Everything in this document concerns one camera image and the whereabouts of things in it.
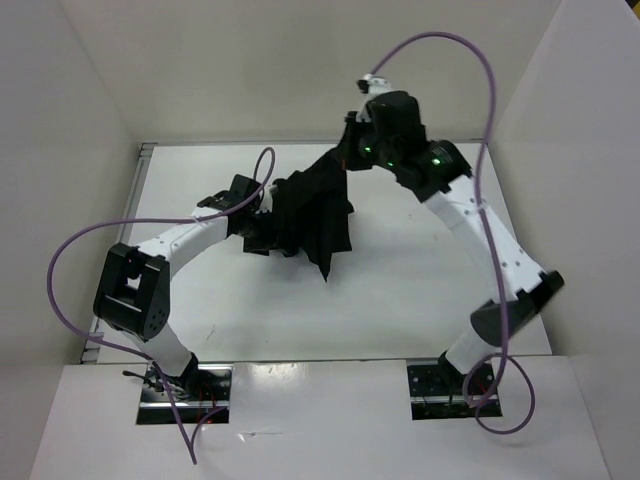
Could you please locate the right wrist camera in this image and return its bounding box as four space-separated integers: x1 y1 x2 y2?
357 73 393 97

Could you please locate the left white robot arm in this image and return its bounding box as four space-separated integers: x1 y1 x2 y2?
93 174 264 400

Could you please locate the purple cable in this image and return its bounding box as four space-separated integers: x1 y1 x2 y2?
368 31 537 435
45 146 276 466

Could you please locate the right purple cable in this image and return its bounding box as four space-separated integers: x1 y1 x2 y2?
368 31 537 435

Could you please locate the black skirt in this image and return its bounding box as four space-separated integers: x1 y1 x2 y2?
243 147 354 279

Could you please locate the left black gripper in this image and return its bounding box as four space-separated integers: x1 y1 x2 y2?
238 207 292 256

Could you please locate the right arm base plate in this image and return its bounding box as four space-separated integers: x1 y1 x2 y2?
406 359 502 421

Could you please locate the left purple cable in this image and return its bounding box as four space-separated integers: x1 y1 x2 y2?
45 146 276 466

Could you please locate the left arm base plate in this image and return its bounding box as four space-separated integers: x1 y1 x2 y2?
124 364 233 426

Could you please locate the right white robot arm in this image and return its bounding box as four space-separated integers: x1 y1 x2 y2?
339 90 564 393

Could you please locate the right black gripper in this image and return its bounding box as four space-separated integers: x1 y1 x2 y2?
333 110 399 171

